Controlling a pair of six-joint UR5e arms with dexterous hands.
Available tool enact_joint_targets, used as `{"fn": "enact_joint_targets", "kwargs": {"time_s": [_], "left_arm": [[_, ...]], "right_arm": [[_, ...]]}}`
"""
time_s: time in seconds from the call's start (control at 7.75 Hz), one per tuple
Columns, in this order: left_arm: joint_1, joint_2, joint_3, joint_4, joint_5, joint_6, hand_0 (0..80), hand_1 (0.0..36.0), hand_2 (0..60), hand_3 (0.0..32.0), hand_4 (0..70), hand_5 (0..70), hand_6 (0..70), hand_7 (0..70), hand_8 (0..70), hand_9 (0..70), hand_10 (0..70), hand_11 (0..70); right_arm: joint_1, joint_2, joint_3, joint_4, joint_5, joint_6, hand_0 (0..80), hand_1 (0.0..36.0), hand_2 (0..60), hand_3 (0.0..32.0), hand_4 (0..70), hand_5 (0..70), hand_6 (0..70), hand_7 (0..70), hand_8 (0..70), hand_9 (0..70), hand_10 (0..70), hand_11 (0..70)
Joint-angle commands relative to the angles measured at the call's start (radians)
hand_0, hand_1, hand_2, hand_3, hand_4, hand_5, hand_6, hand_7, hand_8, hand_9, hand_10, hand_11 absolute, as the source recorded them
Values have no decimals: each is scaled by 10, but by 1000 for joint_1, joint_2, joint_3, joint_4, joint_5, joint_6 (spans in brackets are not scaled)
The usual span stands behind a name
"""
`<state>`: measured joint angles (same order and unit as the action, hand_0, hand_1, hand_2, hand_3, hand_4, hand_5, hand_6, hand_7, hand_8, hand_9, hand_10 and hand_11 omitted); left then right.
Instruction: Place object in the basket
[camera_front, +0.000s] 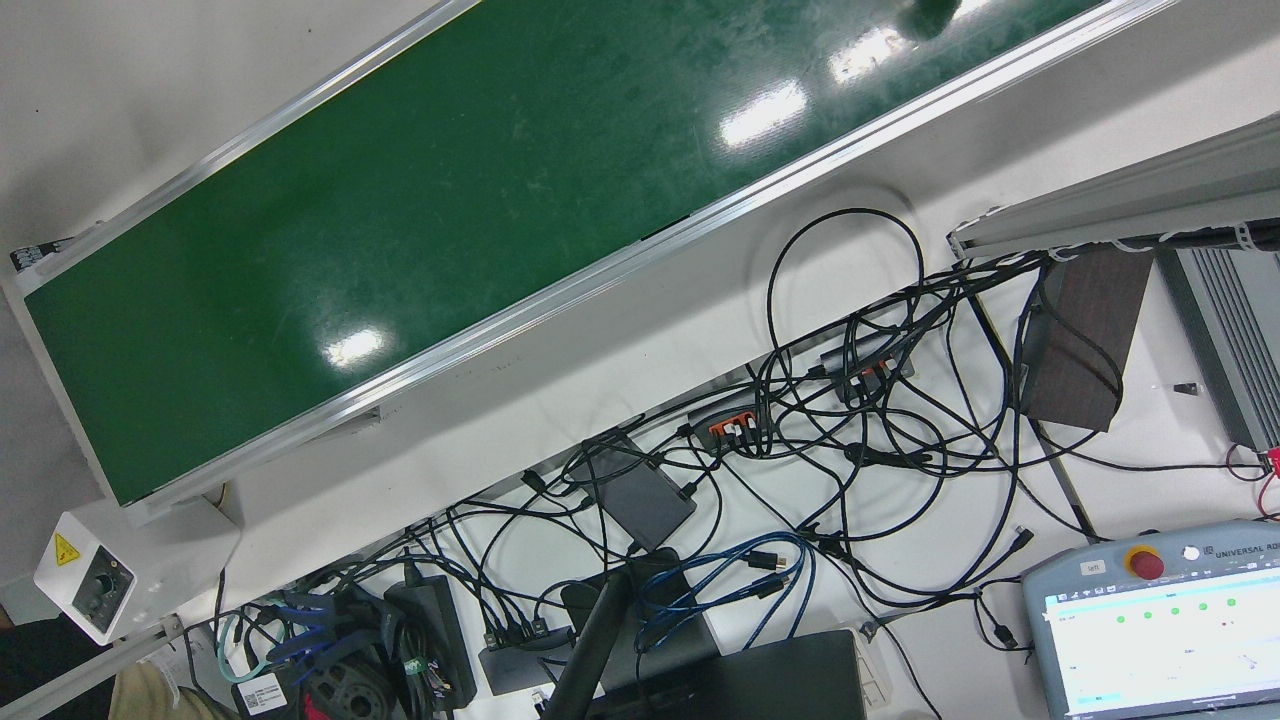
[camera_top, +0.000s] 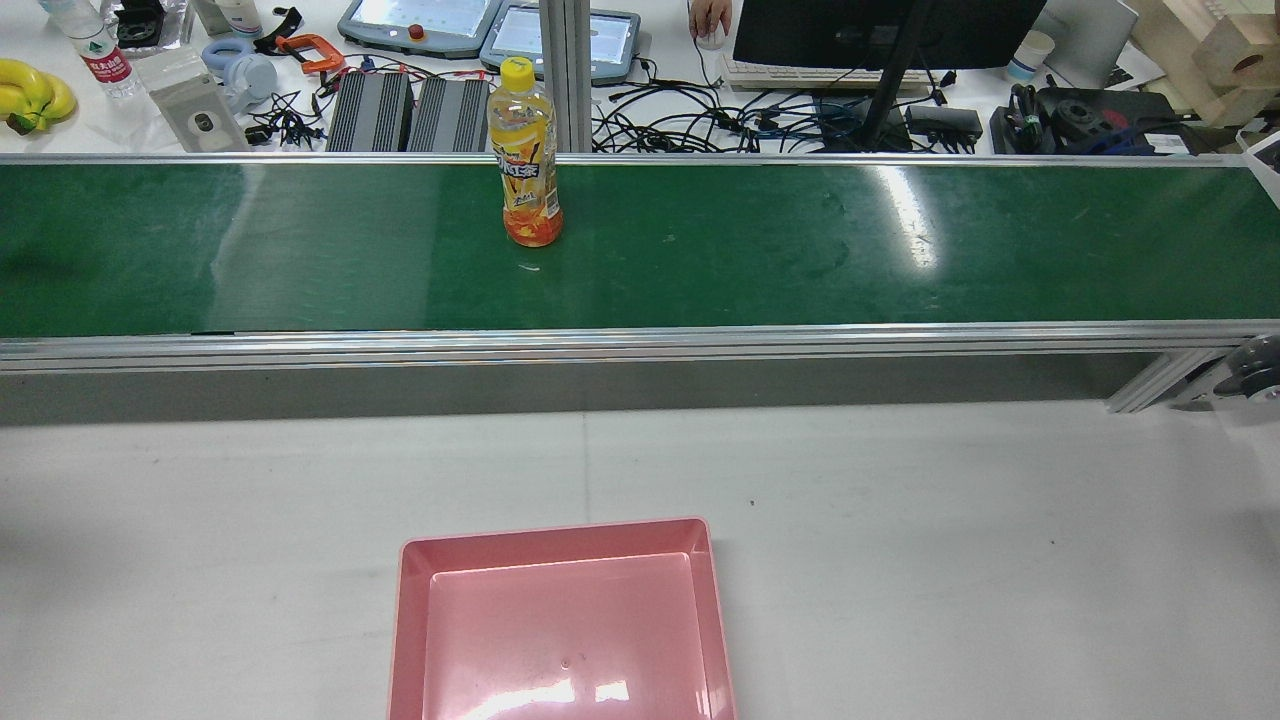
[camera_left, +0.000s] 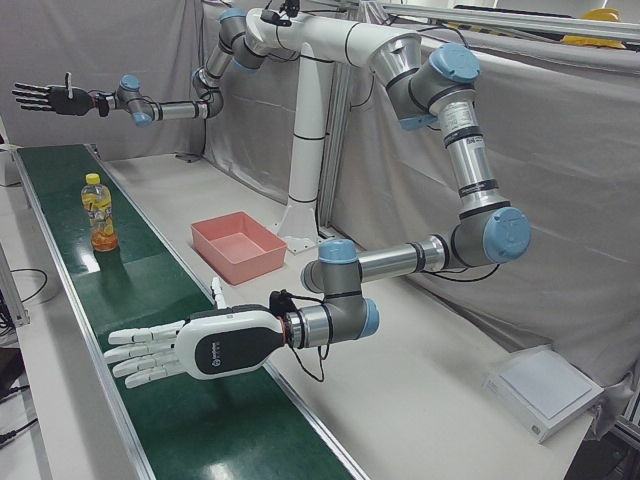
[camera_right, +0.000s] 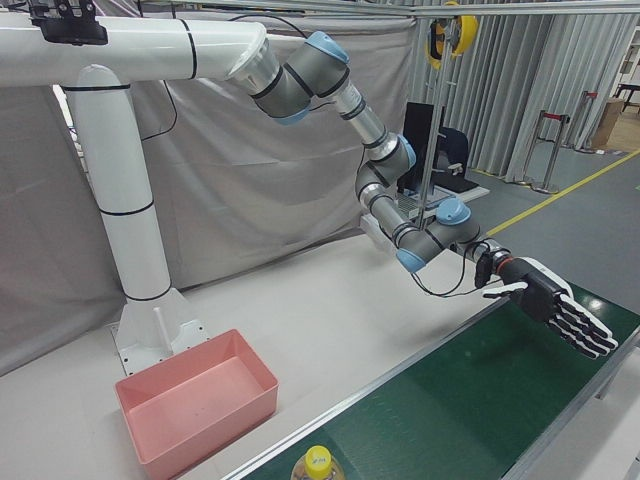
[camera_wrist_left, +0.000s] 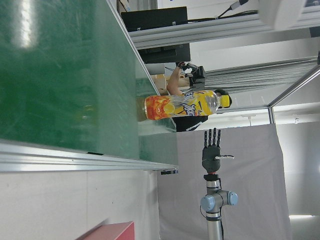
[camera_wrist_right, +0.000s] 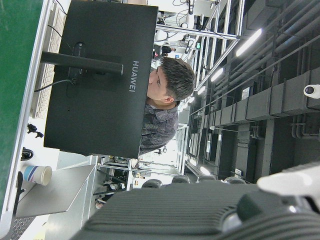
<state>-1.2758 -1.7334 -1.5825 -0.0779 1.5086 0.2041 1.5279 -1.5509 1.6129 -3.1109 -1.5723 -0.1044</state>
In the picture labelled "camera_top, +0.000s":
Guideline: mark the light blue headphones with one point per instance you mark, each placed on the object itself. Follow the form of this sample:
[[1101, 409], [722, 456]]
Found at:
[[245, 68]]

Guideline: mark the pink plastic basket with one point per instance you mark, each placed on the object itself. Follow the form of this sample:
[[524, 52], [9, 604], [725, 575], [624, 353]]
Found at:
[[565, 630]]

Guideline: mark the aluminium conveyor leg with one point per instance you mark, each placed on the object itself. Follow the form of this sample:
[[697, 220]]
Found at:
[[1160, 382]]

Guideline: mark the clear plastic zip bag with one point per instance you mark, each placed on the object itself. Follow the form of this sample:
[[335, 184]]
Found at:
[[195, 105]]

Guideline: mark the black computer monitor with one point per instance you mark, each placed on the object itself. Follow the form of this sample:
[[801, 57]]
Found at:
[[880, 28]]

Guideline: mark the clear water bottle red label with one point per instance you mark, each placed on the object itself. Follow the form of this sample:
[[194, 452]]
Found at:
[[100, 55]]

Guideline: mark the aluminium vertical profile post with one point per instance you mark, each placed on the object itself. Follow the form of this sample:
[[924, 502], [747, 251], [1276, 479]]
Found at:
[[566, 70]]

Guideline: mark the green conveyor belt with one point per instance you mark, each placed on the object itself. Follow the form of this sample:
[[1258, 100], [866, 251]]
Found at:
[[760, 250]]

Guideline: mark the grey caster wheel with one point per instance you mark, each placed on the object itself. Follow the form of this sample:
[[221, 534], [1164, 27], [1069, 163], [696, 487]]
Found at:
[[1255, 368]]

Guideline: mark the black robot hand case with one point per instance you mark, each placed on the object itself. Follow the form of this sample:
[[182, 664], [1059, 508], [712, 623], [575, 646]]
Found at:
[[1090, 118]]

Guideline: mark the yellow banana bunch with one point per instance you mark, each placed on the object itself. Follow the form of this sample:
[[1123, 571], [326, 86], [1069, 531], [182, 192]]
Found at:
[[35, 95]]

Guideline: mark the white computer mouse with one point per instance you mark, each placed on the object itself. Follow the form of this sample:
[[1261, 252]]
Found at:
[[711, 40]]

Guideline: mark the orange clamp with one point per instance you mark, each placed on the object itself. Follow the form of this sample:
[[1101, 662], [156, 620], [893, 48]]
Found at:
[[312, 52]]

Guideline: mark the white paper cup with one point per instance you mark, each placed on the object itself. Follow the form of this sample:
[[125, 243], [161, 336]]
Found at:
[[1030, 55]]

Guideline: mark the black finned power unit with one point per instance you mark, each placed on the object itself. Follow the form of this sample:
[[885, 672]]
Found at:
[[450, 115], [368, 112]]

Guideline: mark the bare person hand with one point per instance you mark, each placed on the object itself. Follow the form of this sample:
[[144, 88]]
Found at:
[[710, 14]]

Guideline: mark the wooden block stack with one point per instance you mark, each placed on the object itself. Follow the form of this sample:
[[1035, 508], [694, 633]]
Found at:
[[1215, 55]]

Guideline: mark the orange iced tea bottle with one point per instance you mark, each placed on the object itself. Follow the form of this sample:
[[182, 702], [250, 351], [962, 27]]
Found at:
[[525, 160]]

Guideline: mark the grey teach pendant red button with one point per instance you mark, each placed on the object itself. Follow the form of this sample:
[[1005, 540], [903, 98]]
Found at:
[[420, 22]]

